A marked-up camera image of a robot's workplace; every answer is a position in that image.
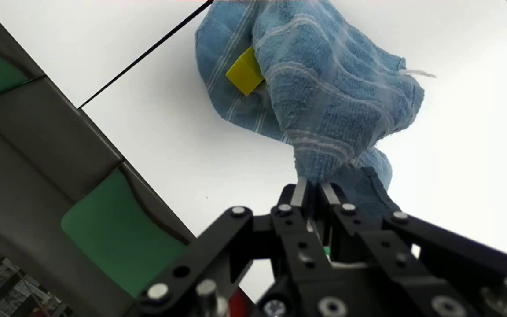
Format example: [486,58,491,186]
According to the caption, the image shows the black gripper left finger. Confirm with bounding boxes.
[127,179,324,317]

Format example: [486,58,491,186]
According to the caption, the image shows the green chair near table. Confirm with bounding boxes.
[62,169,187,297]

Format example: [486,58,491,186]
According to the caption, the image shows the yellow block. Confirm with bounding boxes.
[225,47,264,95]

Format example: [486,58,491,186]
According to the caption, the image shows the blue striped towel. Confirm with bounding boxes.
[195,0,424,190]

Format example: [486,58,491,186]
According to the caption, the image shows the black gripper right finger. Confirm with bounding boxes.
[317,183,507,317]

